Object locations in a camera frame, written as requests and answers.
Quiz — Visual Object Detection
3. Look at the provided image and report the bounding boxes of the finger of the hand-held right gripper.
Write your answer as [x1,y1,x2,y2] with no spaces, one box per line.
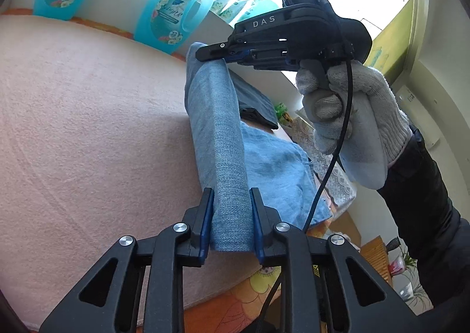
[194,41,254,64]

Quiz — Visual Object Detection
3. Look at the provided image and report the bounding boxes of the green plastic item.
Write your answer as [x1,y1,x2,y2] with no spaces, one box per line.
[275,102,294,125]

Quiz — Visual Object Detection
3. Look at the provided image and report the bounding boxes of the person's right forearm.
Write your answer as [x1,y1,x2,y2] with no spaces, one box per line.
[376,127,470,315]

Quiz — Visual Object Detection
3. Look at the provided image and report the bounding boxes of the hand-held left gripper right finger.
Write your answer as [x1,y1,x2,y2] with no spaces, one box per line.
[250,187,421,333]

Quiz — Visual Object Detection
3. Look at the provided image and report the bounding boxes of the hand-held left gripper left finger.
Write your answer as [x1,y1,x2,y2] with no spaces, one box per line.
[38,187,215,333]

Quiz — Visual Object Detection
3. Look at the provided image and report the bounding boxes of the yellow printed board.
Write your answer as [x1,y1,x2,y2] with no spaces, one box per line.
[367,0,417,80]

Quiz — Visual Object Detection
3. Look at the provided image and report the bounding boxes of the pink fleece blanket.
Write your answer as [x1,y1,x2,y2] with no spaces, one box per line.
[0,14,294,330]

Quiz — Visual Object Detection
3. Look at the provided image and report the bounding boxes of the black cable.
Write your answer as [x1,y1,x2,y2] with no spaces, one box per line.
[302,58,355,233]
[257,276,283,322]

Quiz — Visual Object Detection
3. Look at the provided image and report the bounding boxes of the blue denim pants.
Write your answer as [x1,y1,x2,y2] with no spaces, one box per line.
[184,42,333,253]

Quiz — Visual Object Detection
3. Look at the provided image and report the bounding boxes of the red flower decoration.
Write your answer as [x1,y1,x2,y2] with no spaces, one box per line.
[389,245,417,277]

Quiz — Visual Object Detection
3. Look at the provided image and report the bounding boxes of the wooden stool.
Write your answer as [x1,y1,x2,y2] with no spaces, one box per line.
[360,238,393,287]

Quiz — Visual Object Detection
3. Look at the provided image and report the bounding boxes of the white lace cloth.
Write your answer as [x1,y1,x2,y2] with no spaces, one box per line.
[294,109,358,216]

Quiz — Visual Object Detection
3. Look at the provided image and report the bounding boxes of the person's right hand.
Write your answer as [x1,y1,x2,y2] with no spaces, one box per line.
[296,58,412,190]

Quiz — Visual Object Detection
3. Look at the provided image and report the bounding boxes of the orange printed bed sheet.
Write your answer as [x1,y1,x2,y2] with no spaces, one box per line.
[0,6,362,333]

